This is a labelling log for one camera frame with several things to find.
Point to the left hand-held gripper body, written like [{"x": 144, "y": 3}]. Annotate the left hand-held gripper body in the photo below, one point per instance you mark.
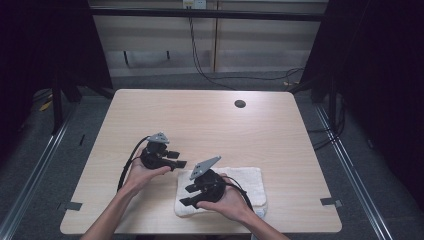
[{"x": 155, "y": 156}]

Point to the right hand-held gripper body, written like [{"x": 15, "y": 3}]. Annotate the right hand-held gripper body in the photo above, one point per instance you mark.
[{"x": 210, "y": 186}]

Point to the cream white towel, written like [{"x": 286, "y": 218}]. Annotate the cream white towel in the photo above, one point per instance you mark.
[{"x": 253, "y": 181}]

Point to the person's left hand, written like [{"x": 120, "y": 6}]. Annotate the person's left hand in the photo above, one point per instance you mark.
[{"x": 140, "y": 180}]

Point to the person's right hand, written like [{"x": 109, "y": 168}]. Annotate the person's right hand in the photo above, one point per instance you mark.
[{"x": 233, "y": 206}]

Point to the round dark table grommet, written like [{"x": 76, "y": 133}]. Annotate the round dark table grommet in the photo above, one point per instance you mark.
[{"x": 240, "y": 103}]

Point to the grey tape strip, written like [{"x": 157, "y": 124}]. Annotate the grey tape strip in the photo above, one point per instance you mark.
[
  {"x": 71, "y": 206},
  {"x": 331, "y": 202}
]

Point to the yellow floor object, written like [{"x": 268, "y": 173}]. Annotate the yellow floor object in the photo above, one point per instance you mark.
[{"x": 45, "y": 106}]

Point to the black curtain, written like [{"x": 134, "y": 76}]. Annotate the black curtain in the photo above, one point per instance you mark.
[
  {"x": 383, "y": 83},
  {"x": 40, "y": 43}
]

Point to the black metal stand post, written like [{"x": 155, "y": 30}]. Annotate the black metal stand post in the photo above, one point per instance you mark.
[{"x": 57, "y": 110}]

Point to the metal floor rail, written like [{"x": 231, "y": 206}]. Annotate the metal floor rail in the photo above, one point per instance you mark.
[
  {"x": 353, "y": 173},
  {"x": 36, "y": 166}
]

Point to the black horizontal frame bar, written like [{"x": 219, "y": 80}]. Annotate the black horizontal frame bar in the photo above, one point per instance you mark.
[{"x": 206, "y": 14}]

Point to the white wall power outlet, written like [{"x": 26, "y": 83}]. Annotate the white wall power outlet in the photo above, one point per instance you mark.
[{"x": 194, "y": 4}]

